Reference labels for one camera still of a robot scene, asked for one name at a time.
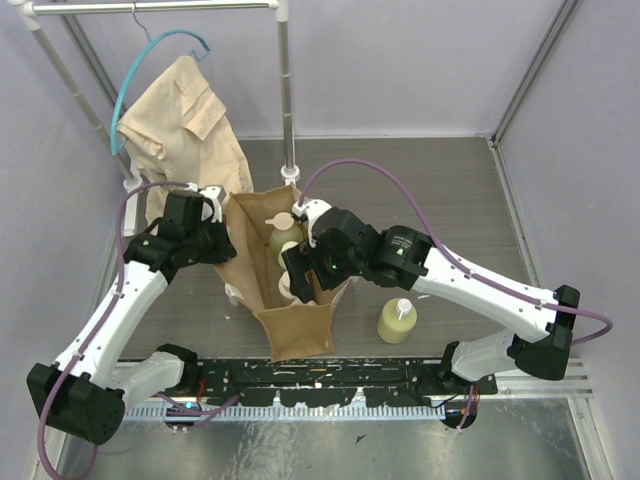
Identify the green bottle beige cap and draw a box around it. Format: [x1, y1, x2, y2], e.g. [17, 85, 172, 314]
[277, 240, 301, 269]

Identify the green pump bottle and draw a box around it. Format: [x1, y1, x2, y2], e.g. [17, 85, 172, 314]
[265, 212, 304, 253]
[377, 298, 417, 344]

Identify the brown canvas bag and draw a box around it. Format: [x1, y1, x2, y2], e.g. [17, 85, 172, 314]
[216, 186, 348, 362]

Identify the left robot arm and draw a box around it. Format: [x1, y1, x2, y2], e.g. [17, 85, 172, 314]
[27, 185, 237, 445]

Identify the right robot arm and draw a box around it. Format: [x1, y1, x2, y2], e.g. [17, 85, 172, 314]
[294, 200, 580, 394]

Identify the beige shirt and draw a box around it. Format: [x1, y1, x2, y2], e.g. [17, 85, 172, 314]
[117, 55, 255, 225]

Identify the teal clothes hanger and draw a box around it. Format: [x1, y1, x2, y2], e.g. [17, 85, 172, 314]
[109, 29, 211, 156]

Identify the white clothes rack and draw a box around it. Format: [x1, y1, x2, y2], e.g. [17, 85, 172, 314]
[0, 0, 302, 238]

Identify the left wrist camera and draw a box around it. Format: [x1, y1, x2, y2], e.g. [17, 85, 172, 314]
[187, 182, 226, 223]

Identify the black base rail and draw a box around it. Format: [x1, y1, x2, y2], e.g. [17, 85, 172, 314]
[165, 357, 469, 408]

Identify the white cable tray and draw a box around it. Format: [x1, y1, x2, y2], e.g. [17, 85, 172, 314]
[124, 401, 446, 422]

